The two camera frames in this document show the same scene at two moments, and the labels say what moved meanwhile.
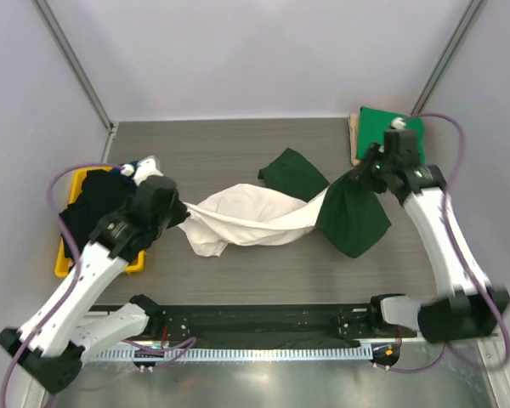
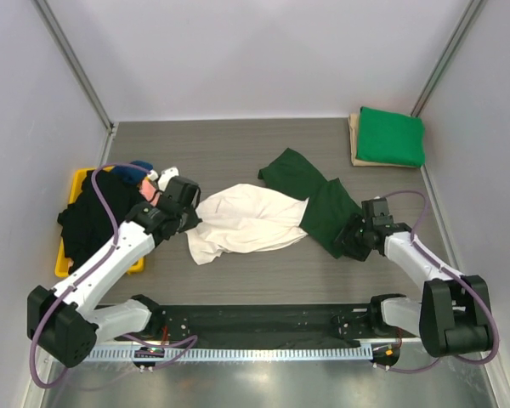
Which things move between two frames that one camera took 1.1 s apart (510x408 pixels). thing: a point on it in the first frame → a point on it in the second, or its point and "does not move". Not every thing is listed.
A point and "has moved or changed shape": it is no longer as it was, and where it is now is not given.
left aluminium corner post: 80,70 does not move
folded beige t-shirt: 354,120 does not move
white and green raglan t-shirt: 291,195 has moved or changed shape
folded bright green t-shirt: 372,126 does not move
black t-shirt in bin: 101,193 does not move
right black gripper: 362,175 → 354,221
